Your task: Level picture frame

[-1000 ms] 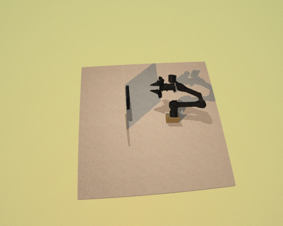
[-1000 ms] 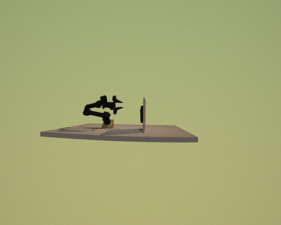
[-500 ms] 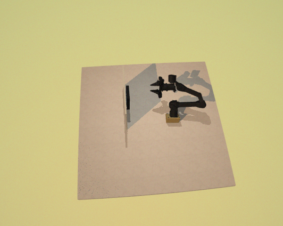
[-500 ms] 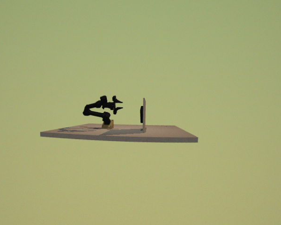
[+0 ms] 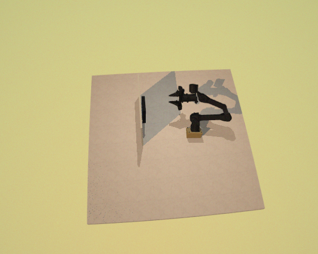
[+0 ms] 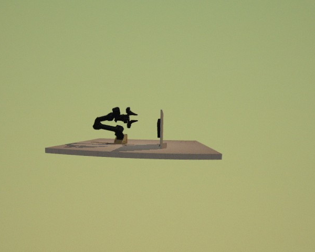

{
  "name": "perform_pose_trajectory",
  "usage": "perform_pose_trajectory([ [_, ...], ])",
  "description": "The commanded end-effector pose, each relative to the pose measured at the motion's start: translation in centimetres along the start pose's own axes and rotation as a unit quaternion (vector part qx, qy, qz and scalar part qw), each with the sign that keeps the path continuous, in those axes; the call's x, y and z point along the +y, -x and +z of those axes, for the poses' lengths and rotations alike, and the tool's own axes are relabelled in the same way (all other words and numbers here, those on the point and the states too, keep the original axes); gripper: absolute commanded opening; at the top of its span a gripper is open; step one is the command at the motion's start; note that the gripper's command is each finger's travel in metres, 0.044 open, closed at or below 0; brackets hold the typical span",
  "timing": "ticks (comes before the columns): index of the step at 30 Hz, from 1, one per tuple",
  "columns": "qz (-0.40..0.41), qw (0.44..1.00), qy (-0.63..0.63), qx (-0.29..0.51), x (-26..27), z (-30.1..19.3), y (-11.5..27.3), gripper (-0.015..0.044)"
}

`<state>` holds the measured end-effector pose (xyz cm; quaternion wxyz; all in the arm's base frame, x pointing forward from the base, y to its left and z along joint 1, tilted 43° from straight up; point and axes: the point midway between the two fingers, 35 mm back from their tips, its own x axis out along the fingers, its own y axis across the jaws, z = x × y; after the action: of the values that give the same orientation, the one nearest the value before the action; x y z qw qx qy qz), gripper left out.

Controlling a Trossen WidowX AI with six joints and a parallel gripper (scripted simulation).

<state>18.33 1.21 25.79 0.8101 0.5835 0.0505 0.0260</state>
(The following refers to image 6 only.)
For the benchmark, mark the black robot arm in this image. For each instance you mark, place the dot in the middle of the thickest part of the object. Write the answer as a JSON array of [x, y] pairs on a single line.
[[118, 130]]

